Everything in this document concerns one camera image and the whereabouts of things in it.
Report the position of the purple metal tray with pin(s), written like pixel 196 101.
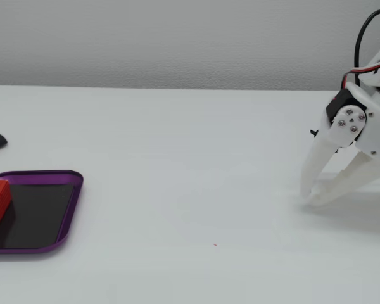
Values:
pixel 44 215

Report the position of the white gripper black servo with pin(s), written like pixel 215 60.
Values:
pixel 351 121

